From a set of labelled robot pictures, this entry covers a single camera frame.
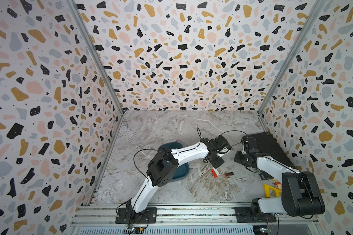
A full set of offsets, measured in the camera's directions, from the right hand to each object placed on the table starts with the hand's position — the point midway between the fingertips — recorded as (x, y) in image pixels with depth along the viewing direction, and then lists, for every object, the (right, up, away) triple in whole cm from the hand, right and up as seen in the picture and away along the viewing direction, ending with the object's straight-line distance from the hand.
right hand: (238, 157), depth 93 cm
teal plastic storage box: (-35, -9, -1) cm, 36 cm away
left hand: (-13, -1, -6) cm, 14 cm away
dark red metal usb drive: (-8, -9, -6) cm, 14 cm away
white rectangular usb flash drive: (-15, -8, -4) cm, 17 cm away
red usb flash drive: (-16, -9, -5) cm, 19 cm away
